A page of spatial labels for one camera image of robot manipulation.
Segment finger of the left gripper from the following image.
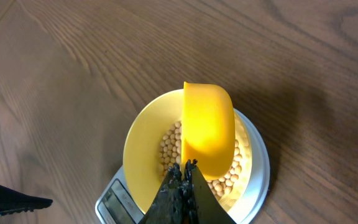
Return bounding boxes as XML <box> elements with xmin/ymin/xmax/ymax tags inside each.
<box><xmin>0</xmin><ymin>185</ymin><xmax>53</xmax><ymax>216</ymax></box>

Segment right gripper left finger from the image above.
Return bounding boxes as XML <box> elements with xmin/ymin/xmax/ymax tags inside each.
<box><xmin>139</xmin><ymin>164</ymin><xmax>184</xmax><ymax>224</ymax></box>

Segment yellow bowl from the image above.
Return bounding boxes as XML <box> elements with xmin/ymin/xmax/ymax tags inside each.
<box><xmin>123</xmin><ymin>90</ymin><xmax>253</xmax><ymax>220</ymax></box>

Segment soybeans in yellow bowl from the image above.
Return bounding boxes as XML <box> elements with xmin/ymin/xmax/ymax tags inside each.
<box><xmin>158</xmin><ymin>121</ymin><xmax>242</xmax><ymax>199</ymax></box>

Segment yellow measuring scoop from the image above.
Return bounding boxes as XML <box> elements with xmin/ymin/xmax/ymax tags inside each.
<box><xmin>181</xmin><ymin>82</ymin><xmax>235</xmax><ymax>180</ymax></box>

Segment white digital kitchen scale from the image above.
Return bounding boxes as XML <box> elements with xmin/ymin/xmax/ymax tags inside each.
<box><xmin>94</xmin><ymin>110</ymin><xmax>270</xmax><ymax>224</ymax></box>

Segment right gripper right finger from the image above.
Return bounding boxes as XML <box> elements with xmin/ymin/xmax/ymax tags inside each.
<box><xmin>183</xmin><ymin>159</ymin><xmax>235</xmax><ymax>224</ymax></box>

